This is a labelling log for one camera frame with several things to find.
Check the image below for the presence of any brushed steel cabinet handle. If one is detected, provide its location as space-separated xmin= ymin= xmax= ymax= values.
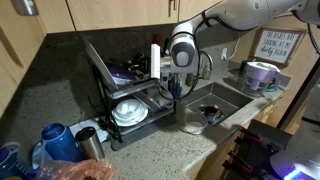
xmin=13 ymin=0 xmax=42 ymax=17

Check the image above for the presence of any white rice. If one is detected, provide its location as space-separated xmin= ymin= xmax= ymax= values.
xmin=186 ymin=121 xmax=206 ymax=134

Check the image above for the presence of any black clamp with red handle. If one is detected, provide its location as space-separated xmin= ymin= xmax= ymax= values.
xmin=233 ymin=127 xmax=259 ymax=145
xmin=221 ymin=151 xmax=254 ymax=175

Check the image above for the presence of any black metal post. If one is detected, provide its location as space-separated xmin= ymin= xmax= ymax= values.
xmin=276 ymin=56 xmax=320 ymax=130

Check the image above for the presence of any red spatula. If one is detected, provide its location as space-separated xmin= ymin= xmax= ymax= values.
xmin=153 ymin=33 xmax=165 ymax=46

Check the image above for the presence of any white plate stack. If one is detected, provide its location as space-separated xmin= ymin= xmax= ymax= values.
xmin=111 ymin=99 xmax=149 ymax=128

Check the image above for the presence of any white flat board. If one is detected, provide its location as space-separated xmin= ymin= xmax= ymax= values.
xmin=68 ymin=117 xmax=113 ymax=143

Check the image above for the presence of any stainless steel tumbler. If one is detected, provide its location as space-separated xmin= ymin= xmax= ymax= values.
xmin=75 ymin=126 xmax=106 ymax=162

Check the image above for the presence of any framed text sign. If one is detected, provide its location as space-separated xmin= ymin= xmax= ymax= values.
xmin=249 ymin=25 xmax=308 ymax=66

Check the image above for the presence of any stainless steel sink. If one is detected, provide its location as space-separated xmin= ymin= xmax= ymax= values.
xmin=181 ymin=81 xmax=256 ymax=129

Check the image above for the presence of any blue water bottle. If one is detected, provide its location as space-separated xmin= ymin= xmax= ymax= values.
xmin=40 ymin=122 xmax=84 ymax=164

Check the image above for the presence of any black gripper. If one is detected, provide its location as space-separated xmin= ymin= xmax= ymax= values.
xmin=128 ymin=51 xmax=153 ymax=79

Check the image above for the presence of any light gray small mat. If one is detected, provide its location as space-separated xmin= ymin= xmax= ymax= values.
xmin=223 ymin=68 xmax=293 ymax=99

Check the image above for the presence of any black utensil caddy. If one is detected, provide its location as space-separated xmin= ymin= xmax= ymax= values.
xmin=167 ymin=73 xmax=184 ymax=101

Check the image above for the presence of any curved metal faucet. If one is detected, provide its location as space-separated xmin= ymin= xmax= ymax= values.
xmin=184 ymin=49 xmax=215 ymax=88

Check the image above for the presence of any blue handled utensil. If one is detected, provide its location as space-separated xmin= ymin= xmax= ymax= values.
xmin=171 ymin=74 xmax=184 ymax=101

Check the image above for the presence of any light wooden wall cabinet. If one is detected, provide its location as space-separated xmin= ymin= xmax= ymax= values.
xmin=0 ymin=0 xmax=48 ymax=119
xmin=36 ymin=0 xmax=223 ymax=35

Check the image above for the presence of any clear plastic bowl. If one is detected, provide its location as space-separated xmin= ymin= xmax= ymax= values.
xmin=182 ymin=111 xmax=210 ymax=136

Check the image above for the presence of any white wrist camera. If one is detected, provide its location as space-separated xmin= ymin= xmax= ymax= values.
xmin=150 ymin=43 xmax=162 ymax=80

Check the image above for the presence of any white ceramic bowl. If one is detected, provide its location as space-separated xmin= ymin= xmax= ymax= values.
xmin=114 ymin=98 xmax=143 ymax=118

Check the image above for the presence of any large gray cutting board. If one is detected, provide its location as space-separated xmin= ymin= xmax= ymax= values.
xmin=81 ymin=34 xmax=119 ymax=91

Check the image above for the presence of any black equipment cart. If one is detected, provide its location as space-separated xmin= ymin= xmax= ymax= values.
xmin=221 ymin=119 xmax=294 ymax=180

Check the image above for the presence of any white wall outlet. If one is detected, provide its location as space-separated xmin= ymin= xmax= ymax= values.
xmin=220 ymin=47 xmax=229 ymax=61

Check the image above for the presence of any pink plastic bag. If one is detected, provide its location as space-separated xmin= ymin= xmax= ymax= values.
xmin=33 ymin=158 xmax=118 ymax=180

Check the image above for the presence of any purple bowl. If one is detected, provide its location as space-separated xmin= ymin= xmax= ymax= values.
xmin=106 ymin=63 xmax=136 ymax=84

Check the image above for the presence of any black two-tier dish rack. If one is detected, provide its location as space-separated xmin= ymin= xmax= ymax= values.
xmin=91 ymin=63 xmax=178 ymax=144

